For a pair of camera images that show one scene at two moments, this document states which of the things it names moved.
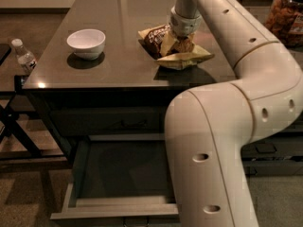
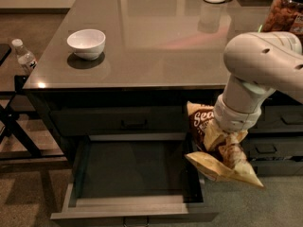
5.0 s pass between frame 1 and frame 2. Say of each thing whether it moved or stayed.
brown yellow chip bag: moved
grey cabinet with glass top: stayed
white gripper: moved
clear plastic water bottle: stayed
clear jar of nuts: stayed
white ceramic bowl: stayed
